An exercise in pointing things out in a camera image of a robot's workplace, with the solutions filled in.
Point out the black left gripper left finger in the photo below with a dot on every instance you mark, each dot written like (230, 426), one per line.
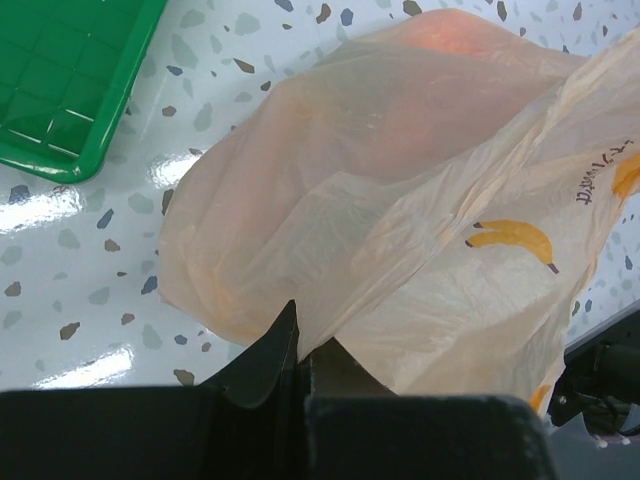
(234, 425)

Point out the orange translucent plastic bag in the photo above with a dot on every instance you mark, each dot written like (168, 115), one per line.
(434, 196)

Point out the green plastic tray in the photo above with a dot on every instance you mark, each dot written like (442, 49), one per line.
(67, 72)

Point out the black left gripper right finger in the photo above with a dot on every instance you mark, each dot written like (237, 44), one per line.
(356, 428)

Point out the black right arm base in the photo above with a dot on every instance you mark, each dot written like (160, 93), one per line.
(600, 383)

